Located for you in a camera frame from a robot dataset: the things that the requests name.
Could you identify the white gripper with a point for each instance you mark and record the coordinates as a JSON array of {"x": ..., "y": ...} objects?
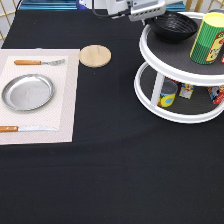
[{"x": 137, "y": 9}]

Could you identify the black ribbed bowl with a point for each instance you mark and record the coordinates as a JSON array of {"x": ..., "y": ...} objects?
[{"x": 173, "y": 27}]

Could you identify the white two-tier lazy Susan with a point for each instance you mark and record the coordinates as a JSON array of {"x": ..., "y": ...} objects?
[{"x": 172, "y": 60}]

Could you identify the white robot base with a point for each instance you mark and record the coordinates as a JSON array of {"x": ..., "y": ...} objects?
[{"x": 96, "y": 4}]

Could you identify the silver metal plate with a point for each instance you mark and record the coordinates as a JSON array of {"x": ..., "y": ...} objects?
[{"x": 28, "y": 92}]

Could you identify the round wooden coaster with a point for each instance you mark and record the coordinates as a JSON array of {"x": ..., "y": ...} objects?
[{"x": 94, "y": 56}]

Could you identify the green yellow cylindrical canister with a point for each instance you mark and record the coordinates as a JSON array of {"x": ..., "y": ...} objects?
[{"x": 209, "y": 39}]

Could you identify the blue yellow can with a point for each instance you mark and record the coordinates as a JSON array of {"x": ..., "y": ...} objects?
[{"x": 168, "y": 93}]

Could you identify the blue white food box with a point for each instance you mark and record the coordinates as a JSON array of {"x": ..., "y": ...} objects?
[{"x": 186, "y": 90}]

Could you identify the red butter box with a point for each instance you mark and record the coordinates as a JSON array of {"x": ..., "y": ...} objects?
[{"x": 216, "y": 94}]

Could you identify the beige woven placemat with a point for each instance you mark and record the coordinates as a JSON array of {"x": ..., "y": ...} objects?
[{"x": 58, "y": 113}]

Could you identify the fork with wooden handle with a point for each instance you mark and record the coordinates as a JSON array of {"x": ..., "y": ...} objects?
[{"x": 37, "y": 62}]

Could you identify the knife with wooden handle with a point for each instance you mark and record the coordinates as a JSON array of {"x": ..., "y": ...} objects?
[{"x": 4, "y": 129}]

